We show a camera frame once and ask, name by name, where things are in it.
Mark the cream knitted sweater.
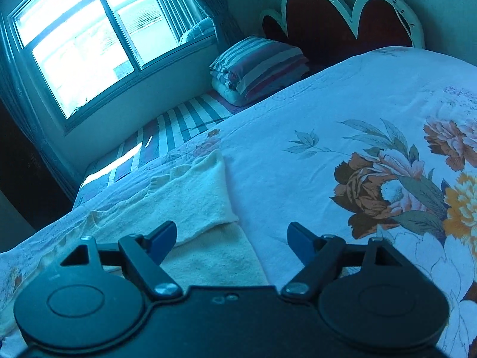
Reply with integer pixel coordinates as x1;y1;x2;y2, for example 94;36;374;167
1;150;268;336

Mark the white floral bedspread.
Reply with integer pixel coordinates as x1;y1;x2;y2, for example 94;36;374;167
0;46;477;358

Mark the striped bed sheet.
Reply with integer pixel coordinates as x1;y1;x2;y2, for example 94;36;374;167
73;91;249;208

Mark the blue left curtain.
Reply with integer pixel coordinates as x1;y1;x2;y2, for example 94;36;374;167
1;15;83;201

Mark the blue curtain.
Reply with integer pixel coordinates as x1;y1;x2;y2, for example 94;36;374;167
156;0;244;51
1;15;83;201

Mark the folded striped quilt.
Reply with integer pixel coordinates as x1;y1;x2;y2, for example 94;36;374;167
209;36;309;107

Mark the red heart-shaped headboard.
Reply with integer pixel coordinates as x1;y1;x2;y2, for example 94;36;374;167
260;0;425;74

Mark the light blue pillow on sill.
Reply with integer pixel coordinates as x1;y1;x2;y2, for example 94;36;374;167
179;17;215;44

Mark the blue right curtain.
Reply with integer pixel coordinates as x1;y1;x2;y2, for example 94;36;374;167
156;0;244;51

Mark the window with frame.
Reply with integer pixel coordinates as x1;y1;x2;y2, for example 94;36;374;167
8;0;215;131

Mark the hanging wall cable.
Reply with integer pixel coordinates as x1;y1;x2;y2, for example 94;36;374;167
374;0;415;35

